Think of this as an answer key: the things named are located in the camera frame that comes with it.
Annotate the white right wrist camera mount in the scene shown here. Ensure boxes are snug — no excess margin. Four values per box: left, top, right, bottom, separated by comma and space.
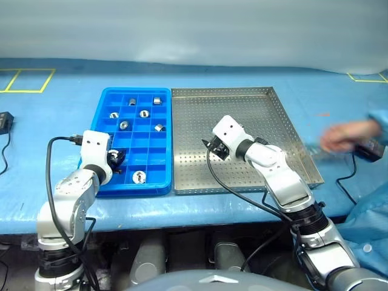
212, 115, 255, 158

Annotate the perforated metal tray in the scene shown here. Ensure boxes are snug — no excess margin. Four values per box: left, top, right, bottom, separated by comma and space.
171, 86, 325, 196

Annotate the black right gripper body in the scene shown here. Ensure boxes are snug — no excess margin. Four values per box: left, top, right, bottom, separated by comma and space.
209, 136, 233, 161

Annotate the grey rounded shape below table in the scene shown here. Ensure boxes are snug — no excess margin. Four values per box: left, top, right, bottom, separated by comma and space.
213, 239, 251, 272
130, 238, 167, 286

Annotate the black cable below table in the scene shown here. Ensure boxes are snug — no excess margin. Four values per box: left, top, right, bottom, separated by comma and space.
241, 224, 287, 272

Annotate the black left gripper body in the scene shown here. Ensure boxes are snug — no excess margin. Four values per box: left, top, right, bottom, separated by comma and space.
107, 159, 124, 177

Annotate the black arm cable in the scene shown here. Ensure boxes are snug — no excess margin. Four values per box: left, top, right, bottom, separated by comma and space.
206, 148, 304, 252
45, 135, 101, 291

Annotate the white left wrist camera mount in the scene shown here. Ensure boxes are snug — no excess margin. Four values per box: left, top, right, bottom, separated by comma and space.
79, 129, 113, 186

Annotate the blue compartment tray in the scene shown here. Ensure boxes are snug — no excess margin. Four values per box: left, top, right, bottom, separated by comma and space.
90, 87, 172, 198

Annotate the black power adapter with label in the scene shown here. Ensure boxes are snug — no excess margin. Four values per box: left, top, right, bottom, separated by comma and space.
354, 142, 383, 163

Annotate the thick black adapter cable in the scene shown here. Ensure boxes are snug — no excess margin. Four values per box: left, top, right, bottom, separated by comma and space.
335, 153, 358, 206

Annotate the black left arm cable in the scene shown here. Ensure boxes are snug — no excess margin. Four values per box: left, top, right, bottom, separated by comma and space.
45, 135, 101, 291

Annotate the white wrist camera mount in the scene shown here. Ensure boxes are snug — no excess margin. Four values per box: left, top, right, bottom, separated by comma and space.
79, 129, 113, 186
212, 115, 255, 158

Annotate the person's bare hand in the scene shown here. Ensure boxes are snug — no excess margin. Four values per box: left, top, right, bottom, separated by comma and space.
319, 119, 383, 152

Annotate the black small adapter cable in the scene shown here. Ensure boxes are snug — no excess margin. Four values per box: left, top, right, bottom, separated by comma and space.
0, 133, 12, 176

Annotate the blue protective gown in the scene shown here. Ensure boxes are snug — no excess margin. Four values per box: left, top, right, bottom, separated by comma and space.
333, 110, 388, 278

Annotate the small black power adapter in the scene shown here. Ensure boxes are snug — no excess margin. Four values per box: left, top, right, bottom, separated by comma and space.
0, 111, 15, 136

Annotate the grey robot torso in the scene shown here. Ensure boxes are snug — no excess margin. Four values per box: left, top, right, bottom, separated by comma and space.
124, 269, 304, 291

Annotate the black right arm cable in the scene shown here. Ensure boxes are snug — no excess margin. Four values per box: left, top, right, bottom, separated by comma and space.
206, 148, 304, 252

